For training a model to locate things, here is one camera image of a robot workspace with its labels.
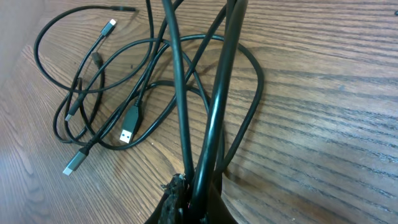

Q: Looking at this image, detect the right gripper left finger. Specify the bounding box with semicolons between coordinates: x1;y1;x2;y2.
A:
145;174;187;224

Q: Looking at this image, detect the black usb cable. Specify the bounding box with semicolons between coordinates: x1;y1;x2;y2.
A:
62;0;265;224

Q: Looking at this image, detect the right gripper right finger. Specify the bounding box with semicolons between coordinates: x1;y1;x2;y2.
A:
206;184;238;224

